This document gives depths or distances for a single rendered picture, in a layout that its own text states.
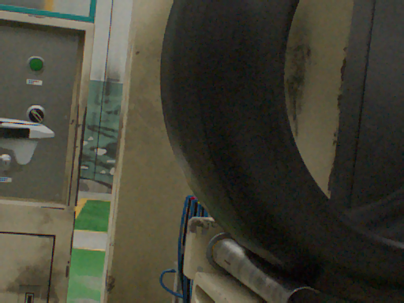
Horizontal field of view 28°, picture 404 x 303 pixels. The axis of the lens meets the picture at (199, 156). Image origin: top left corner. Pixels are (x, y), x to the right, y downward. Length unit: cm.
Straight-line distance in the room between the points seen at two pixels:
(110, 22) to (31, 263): 872
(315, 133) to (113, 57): 890
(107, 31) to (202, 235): 893
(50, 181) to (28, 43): 28
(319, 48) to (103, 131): 882
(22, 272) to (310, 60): 70
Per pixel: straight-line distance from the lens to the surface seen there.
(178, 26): 104
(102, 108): 1010
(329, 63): 135
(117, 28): 1022
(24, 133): 121
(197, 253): 127
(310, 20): 134
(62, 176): 165
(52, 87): 164
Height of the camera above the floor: 111
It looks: 3 degrees down
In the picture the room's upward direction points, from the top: 6 degrees clockwise
